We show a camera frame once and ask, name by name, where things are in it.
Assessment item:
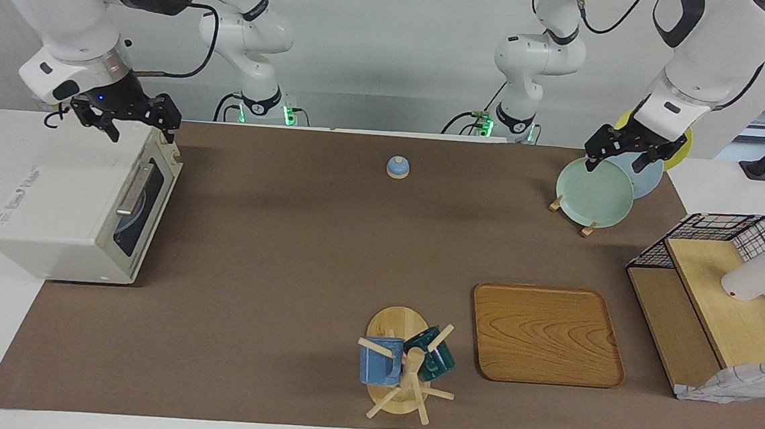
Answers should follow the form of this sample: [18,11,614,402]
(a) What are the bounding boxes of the beige toaster oven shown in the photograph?
[0,113,186,290]

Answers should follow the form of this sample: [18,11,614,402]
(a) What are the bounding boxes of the light blue round plate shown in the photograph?
[112,183,156,258]

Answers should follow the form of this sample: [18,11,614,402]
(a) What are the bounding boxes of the pale blue racked plate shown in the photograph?
[602,151,666,201]

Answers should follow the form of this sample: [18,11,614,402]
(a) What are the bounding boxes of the pale green plate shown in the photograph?
[553,155,638,231]

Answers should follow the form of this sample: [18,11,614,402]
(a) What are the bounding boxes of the yellow plate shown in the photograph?
[611,107,696,173]

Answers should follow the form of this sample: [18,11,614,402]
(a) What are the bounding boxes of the wooden plate rack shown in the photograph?
[547,193,601,239]

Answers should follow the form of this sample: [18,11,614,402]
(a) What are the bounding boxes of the white cup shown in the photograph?
[719,246,765,303]

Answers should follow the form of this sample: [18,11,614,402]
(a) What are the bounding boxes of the brown table mat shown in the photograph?
[0,107,765,429]

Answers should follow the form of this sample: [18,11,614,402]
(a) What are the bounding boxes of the rectangular wooden tray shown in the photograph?
[467,281,631,391]

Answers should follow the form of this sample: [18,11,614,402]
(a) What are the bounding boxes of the grey patterned cloth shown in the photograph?
[674,355,765,408]

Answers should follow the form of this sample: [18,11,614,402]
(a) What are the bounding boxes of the dark green mug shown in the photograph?
[400,323,458,384]

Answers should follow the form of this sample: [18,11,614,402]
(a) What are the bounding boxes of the wooden mug tree stand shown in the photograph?
[352,303,462,428]

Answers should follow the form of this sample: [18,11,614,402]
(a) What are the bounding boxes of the blue mug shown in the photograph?
[357,335,407,388]

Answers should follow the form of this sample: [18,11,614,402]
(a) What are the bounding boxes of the black power cable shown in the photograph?
[441,107,495,139]
[213,91,245,125]

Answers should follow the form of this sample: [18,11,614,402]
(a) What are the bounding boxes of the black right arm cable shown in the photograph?
[130,0,222,83]

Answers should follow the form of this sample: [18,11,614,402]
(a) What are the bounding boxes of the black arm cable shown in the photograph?
[572,0,647,38]
[130,0,222,83]

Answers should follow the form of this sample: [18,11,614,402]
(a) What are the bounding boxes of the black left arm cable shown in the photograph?
[572,0,647,38]

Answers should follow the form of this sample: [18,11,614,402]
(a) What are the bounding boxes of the wire and wood shelf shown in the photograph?
[617,205,765,408]

